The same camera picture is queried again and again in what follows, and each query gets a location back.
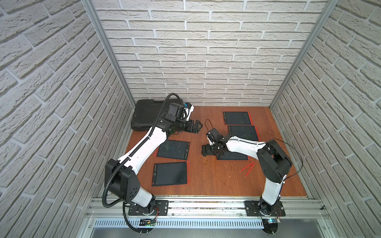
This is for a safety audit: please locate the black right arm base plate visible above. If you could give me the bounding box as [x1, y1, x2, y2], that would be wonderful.
[244, 200, 286, 217]

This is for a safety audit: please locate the red stylus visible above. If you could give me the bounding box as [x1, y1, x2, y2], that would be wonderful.
[245, 162, 255, 177]
[240, 162, 254, 172]

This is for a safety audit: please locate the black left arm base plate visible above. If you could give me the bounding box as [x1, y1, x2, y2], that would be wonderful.
[128, 200, 169, 216]

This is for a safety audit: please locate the black plastic tool case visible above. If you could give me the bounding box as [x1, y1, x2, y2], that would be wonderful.
[131, 99, 164, 131]

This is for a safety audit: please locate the left aluminium corner post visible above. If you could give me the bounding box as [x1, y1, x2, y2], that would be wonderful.
[81, 0, 137, 108]

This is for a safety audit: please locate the right aluminium corner post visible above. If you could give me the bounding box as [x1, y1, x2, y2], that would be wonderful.
[269, 0, 339, 110]

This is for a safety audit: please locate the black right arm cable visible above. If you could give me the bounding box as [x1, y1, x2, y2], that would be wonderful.
[267, 138, 304, 180]

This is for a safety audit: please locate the red tablet with green scribbles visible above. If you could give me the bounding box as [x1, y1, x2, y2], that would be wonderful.
[228, 125, 259, 141]

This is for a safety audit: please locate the aluminium corner post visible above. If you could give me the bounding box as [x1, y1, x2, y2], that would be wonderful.
[269, 0, 339, 110]
[81, 0, 137, 108]

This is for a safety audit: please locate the aluminium front rail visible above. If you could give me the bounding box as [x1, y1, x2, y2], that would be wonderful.
[85, 195, 330, 220]

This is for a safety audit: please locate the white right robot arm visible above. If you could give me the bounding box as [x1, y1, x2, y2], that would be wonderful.
[202, 129, 292, 207]

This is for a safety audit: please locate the white perforated cable duct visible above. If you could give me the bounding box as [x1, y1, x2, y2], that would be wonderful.
[93, 218, 264, 229]

